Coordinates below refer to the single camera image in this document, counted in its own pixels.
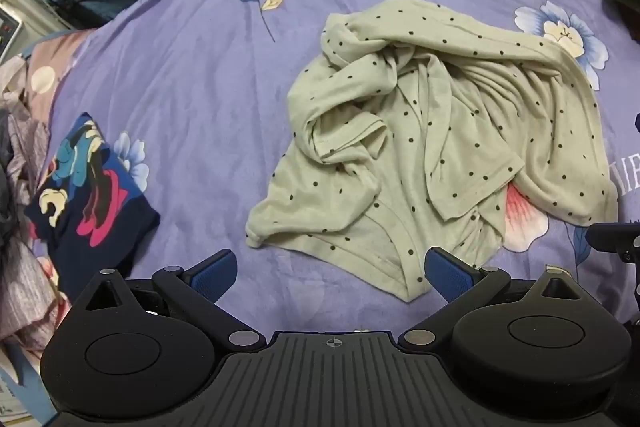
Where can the purple floral bedsheet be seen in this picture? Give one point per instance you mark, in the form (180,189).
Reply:
(200,82)

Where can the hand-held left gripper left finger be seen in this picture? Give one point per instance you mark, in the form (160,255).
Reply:
(216,274)

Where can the navy cartoon print garment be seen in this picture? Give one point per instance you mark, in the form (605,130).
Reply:
(95,202)

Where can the pink dotted pillow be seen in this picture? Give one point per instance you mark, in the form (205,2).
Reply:
(55,67)

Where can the white appliance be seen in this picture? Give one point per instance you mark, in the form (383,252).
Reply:
(10,29)

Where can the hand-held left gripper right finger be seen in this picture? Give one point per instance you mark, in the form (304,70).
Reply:
(447,274)

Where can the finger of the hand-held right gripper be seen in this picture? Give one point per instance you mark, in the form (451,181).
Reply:
(617,237)

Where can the pile of grey pink clothes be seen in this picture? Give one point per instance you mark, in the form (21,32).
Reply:
(25,257)

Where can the cream polka dot shirt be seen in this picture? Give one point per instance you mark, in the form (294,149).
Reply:
(450,107)

